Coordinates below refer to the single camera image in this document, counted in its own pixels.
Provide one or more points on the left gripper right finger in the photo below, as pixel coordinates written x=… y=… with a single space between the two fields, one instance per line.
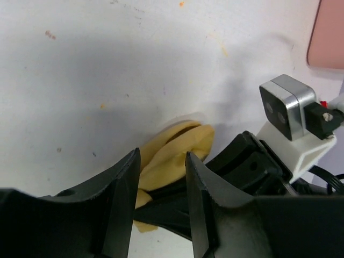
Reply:
x=227 y=222

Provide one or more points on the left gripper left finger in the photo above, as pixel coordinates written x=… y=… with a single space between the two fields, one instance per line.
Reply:
x=92 y=219

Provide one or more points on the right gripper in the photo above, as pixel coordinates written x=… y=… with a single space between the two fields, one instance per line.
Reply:
x=246 y=164

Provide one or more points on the yellow ankle sock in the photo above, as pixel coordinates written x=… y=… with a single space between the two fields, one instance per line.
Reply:
x=163 y=157

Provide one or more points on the pink compartment tray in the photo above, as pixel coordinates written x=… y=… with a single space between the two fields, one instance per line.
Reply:
x=325 y=48

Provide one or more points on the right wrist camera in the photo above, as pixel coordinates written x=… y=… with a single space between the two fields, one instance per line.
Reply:
x=300 y=128

